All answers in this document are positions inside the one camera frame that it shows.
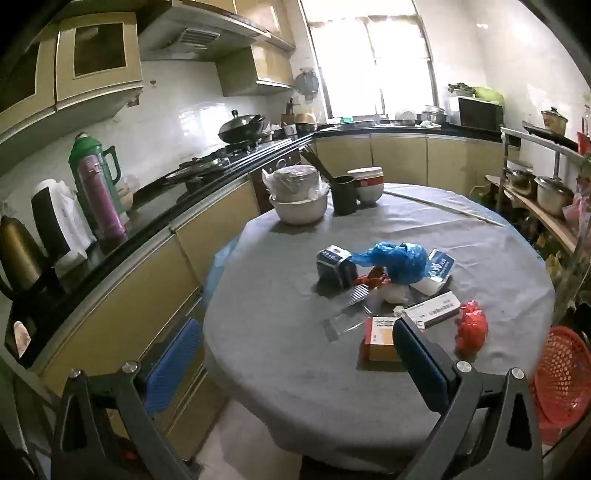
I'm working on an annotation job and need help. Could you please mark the white tissue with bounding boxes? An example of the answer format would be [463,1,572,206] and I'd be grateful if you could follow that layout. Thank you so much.
[383,282,414,304]

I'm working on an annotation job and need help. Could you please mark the large steel pot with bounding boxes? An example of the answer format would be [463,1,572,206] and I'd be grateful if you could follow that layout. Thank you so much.
[534,175,575,219]

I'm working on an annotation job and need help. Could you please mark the small yellow wall cabinet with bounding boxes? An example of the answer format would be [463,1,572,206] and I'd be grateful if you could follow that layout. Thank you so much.
[217,39,296,97]

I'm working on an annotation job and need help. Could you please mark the range hood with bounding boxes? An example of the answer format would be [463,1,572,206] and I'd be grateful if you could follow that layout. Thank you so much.
[139,0,273,63]

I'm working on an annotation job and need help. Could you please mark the black chopsticks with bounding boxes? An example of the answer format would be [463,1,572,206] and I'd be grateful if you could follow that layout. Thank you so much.
[300,147,340,183]

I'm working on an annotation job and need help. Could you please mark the red orange wrapper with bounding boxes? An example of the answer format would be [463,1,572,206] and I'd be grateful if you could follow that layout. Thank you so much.
[355,267,391,289]

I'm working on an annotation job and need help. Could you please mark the small wall fan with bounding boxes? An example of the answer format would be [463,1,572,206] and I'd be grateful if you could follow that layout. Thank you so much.
[294,68,320,103]

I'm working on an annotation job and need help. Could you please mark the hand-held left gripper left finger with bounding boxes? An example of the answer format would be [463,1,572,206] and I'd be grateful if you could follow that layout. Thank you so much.
[53,318,204,480]

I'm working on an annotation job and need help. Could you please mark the orange medicine box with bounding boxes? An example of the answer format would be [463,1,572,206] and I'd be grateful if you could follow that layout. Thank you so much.
[362,316,407,363]

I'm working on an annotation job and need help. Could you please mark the white basin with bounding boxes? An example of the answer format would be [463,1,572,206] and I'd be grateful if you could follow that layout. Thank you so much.
[269,191,331,226]

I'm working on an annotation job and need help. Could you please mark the red plastic bag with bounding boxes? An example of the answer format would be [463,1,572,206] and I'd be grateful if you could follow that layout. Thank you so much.
[455,300,489,356]

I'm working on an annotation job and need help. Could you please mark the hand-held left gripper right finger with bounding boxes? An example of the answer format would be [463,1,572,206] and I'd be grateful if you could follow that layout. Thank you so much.
[392,316,543,480]

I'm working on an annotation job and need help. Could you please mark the black cup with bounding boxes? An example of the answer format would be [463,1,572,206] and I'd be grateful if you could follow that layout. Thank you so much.
[331,175,358,216]

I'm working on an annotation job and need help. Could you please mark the green plastic basin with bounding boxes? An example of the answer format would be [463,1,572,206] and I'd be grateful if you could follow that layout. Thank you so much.
[473,86,505,104]

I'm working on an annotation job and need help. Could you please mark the bagged stack of bowls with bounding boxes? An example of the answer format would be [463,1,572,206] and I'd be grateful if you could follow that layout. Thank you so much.
[262,165,329,204]

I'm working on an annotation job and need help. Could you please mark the pink plastic bag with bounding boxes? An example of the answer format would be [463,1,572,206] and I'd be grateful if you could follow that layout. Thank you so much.
[562,194,591,227]

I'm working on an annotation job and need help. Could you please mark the white red bowl stack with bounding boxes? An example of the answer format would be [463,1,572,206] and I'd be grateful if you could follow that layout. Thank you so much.
[347,167,385,206]

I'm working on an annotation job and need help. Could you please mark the blue white box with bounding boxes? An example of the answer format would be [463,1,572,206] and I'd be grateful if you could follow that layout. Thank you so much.
[411,248,455,296]

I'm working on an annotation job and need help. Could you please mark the window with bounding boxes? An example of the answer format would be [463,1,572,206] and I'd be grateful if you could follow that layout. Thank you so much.
[300,0,439,121]

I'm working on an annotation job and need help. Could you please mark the dark blue box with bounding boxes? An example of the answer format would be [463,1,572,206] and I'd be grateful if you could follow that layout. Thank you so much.
[316,246,361,289]

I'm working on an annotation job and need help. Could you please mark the grey tablecloth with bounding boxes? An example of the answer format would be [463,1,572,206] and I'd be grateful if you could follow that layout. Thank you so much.
[203,182,555,472]

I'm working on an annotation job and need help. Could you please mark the microwave oven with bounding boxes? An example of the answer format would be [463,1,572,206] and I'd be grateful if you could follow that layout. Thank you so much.
[448,96,505,132]

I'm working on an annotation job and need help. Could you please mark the blue plastic table cover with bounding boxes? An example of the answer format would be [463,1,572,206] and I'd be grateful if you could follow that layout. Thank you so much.
[203,240,241,301]

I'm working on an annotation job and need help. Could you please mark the clear plastic wrapper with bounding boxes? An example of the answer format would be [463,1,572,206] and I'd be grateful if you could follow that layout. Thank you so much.
[322,285,384,342]

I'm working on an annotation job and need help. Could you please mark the metal storage rack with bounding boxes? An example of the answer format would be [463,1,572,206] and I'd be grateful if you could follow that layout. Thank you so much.
[485,127,591,324]

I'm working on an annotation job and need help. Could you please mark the brown thermos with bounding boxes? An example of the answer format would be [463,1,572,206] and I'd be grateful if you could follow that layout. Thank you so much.
[0,215,47,296]

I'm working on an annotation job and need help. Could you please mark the lidded enamel pot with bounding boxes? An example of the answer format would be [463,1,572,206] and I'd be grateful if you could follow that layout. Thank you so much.
[541,107,570,136]

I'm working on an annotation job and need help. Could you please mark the green thermos jug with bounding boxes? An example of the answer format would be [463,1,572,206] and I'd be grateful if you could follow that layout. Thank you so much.
[68,133,130,217]

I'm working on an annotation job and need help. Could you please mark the white black electric kettle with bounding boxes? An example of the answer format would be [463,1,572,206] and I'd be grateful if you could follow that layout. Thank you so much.
[31,179,95,266]

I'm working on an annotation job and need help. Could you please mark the blue plastic bag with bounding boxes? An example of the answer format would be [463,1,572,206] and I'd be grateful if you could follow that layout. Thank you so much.
[352,242,435,286]

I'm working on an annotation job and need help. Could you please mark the white medicine box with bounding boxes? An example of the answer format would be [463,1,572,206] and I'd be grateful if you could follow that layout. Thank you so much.
[402,291,462,329]

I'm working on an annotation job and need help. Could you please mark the black wok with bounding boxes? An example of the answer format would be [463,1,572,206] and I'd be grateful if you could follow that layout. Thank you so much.
[218,110,269,144]

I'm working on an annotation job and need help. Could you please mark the red plastic basket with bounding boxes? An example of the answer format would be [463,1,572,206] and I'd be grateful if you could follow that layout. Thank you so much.
[529,325,591,428]

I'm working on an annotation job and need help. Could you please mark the yellow wall cabinets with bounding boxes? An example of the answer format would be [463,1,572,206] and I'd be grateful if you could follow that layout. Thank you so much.
[0,11,144,171]

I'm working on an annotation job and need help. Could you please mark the pink thermos bottle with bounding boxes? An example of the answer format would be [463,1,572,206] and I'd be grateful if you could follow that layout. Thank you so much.
[76,154,127,243]

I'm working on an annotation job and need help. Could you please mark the small steel pot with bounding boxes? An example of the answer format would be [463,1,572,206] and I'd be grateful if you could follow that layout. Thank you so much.
[505,168,536,197]

